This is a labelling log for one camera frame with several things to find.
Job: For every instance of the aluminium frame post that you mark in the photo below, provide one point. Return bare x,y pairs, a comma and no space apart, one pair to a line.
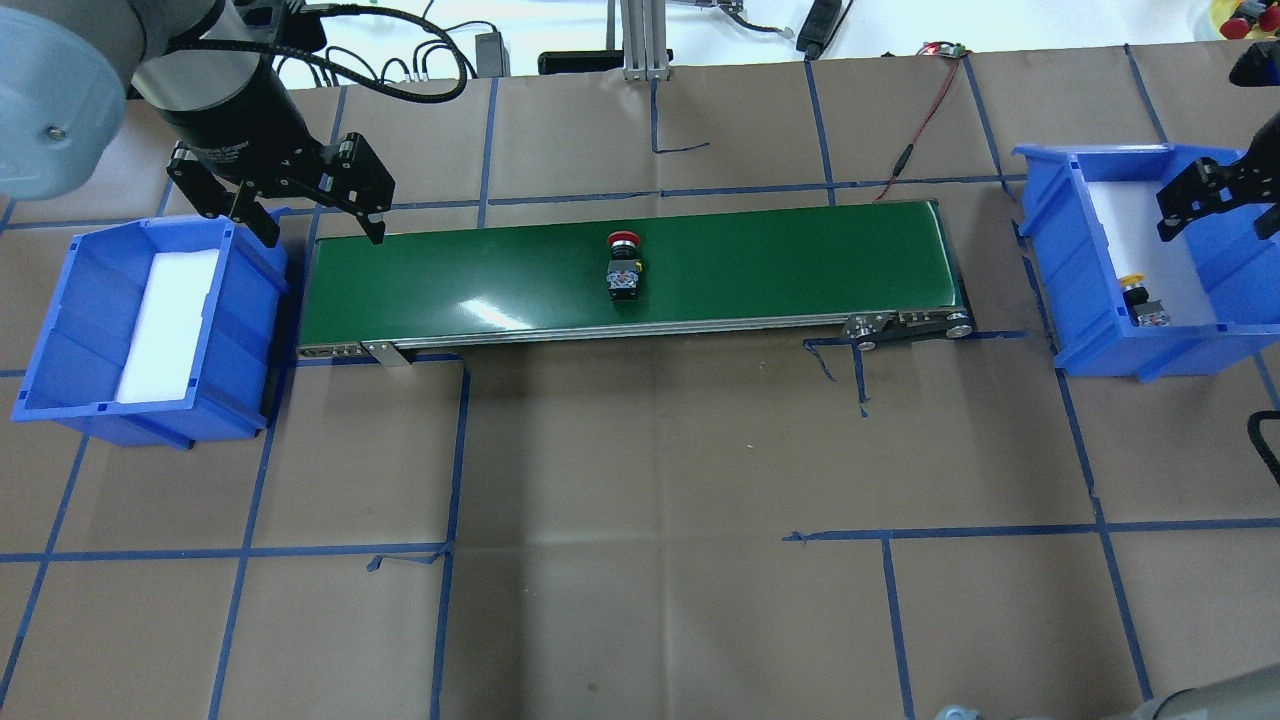
644,40

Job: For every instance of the green conveyor belt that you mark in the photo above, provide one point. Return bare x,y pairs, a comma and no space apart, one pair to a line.
883,273

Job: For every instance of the white foam pad bin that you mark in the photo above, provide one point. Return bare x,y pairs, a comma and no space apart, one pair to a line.
166,332
1128,213

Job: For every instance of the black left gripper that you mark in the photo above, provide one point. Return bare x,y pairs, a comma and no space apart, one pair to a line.
232,115

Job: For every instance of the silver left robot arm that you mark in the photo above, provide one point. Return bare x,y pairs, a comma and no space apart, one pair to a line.
69,67

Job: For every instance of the blue plastic bin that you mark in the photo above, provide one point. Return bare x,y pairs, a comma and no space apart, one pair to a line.
73,372
1093,331

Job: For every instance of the yellow push button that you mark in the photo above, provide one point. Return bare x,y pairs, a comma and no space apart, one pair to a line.
1143,310

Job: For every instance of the black power adapter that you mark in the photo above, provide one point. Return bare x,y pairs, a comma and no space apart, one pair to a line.
491,55

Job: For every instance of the red push button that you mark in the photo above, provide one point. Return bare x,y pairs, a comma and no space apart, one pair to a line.
623,275

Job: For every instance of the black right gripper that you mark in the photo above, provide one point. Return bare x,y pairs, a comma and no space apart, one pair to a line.
1262,186

